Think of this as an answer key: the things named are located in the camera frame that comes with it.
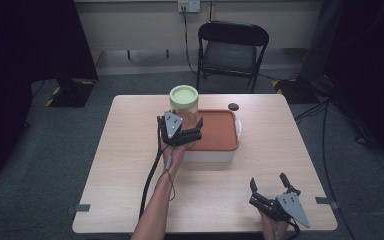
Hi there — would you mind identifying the black floor cable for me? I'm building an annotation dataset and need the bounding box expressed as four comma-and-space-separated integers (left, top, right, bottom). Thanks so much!
294, 98, 358, 240

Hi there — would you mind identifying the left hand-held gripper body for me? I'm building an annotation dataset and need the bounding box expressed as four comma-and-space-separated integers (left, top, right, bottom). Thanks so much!
156, 110, 204, 148

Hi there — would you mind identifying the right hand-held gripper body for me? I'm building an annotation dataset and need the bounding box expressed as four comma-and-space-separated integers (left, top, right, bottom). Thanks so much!
248, 190, 311, 229

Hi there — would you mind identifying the glass jar with green lid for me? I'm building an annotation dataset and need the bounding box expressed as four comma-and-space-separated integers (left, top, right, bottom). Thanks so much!
168, 84, 200, 132

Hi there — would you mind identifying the white wall socket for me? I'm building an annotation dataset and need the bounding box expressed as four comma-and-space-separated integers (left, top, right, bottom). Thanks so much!
177, 0, 201, 14

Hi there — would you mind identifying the black power cable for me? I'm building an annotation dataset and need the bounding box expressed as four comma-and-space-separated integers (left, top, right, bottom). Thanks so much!
181, 6, 198, 76

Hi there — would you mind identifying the white box with orange lid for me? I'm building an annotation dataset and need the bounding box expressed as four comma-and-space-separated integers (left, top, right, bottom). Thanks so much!
179, 108, 243, 164

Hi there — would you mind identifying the person's left hand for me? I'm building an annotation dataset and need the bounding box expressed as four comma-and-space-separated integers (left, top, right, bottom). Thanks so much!
159, 139, 188, 176

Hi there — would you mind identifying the dark curtain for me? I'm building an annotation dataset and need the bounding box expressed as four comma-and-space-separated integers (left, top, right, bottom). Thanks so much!
299, 0, 384, 168
0, 0, 99, 184

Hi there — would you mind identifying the grey tape strip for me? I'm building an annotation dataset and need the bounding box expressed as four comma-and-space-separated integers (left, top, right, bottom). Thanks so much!
66, 203, 92, 215
314, 196, 340, 210

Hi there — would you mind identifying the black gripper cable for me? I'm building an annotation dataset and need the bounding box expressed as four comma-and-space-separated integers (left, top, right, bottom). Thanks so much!
285, 218, 302, 240
138, 126, 165, 220

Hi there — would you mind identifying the black striped stand base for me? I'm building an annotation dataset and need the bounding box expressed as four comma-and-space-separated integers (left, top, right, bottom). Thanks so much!
44, 78, 96, 109
271, 77, 319, 105

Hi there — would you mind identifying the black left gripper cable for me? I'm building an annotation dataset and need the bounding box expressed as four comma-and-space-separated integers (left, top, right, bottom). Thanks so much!
138, 126, 165, 220

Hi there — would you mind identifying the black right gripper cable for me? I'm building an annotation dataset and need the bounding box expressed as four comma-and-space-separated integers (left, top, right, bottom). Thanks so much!
285, 218, 302, 240

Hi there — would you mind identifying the black folding chair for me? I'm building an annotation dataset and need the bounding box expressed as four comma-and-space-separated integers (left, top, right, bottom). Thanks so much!
195, 20, 270, 95

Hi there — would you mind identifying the person's right hand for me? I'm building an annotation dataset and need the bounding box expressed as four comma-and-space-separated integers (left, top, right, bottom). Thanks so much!
259, 210, 292, 240

